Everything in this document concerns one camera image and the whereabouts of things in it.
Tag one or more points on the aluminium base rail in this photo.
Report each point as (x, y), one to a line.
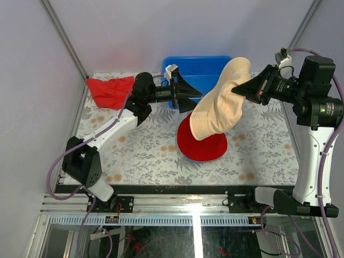
(140, 204)

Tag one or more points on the blue plastic bin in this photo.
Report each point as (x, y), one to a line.
(201, 72)

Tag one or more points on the blue bucket hat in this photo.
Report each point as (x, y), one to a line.
(196, 162)

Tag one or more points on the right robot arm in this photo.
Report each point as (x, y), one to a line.
(318, 117)

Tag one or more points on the left aluminium frame post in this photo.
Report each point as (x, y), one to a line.
(52, 15)

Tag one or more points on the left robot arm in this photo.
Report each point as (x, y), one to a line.
(82, 161)

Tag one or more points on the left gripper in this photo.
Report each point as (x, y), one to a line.
(185, 88)

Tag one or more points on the right aluminium frame post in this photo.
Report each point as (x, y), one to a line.
(293, 45)

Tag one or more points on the red hat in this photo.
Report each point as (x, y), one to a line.
(209, 149)

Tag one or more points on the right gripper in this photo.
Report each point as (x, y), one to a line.
(258, 88)

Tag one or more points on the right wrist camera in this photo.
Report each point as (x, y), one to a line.
(283, 58)

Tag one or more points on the red cloth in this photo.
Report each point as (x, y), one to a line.
(110, 94)

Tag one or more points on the beige bucket hat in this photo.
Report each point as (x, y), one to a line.
(220, 109)

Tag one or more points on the aluminium frame post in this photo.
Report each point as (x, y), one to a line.
(293, 45)
(52, 15)

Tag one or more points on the floral table mat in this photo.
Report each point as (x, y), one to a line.
(260, 151)

